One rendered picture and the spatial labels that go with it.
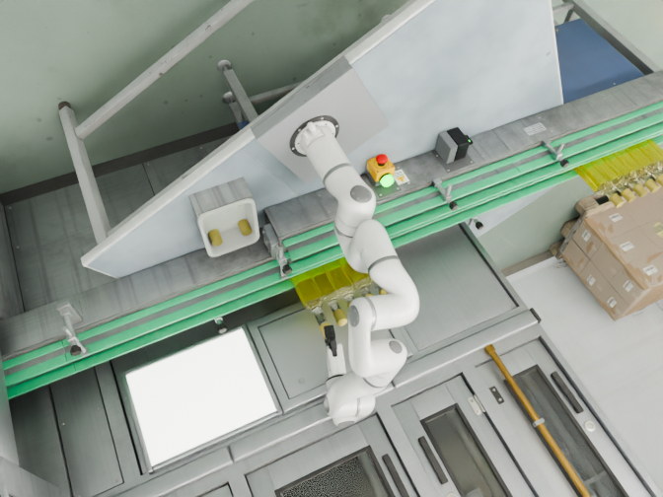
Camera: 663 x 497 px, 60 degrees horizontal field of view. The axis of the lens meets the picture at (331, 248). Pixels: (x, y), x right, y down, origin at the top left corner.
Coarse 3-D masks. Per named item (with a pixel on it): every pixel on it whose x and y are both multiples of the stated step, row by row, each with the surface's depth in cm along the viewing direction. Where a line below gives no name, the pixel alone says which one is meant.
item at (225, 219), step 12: (228, 204) 166; (240, 204) 167; (252, 204) 170; (204, 216) 164; (216, 216) 178; (228, 216) 181; (240, 216) 184; (252, 216) 176; (204, 228) 180; (216, 228) 183; (228, 228) 186; (252, 228) 184; (204, 240) 173; (228, 240) 185; (240, 240) 185; (252, 240) 185; (216, 252) 182
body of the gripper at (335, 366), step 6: (330, 348) 176; (330, 354) 172; (336, 354) 173; (342, 354) 173; (330, 360) 172; (336, 360) 171; (342, 360) 172; (330, 366) 171; (336, 366) 171; (342, 366) 171; (330, 372) 171; (336, 372) 170; (342, 372) 170; (330, 378) 171
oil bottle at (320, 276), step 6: (312, 270) 190; (318, 270) 190; (324, 270) 190; (312, 276) 189; (318, 276) 189; (324, 276) 189; (330, 276) 190; (318, 282) 188; (324, 282) 188; (330, 282) 188; (318, 288) 187; (324, 288) 187; (330, 288) 187; (324, 294) 186; (330, 294) 186; (336, 294) 186; (324, 300) 186; (330, 300) 185; (336, 300) 187
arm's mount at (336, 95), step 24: (336, 72) 151; (312, 96) 152; (336, 96) 155; (360, 96) 160; (264, 120) 156; (288, 120) 154; (312, 120) 158; (336, 120) 163; (360, 120) 169; (384, 120) 174; (264, 144) 158; (288, 144) 163; (360, 144) 178; (288, 168) 172; (312, 168) 177
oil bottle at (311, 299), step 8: (304, 272) 190; (296, 280) 189; (304, 280) 189; (312, 280) 189; (296, 288) 190; (304, 288) 187; (312, 288) 187; (304, 296) 185; (312, 296) 186; (320, 296) 186; (304, 304) 187; (312, 304) 184; (320, 304) 185; (312, 312) 186
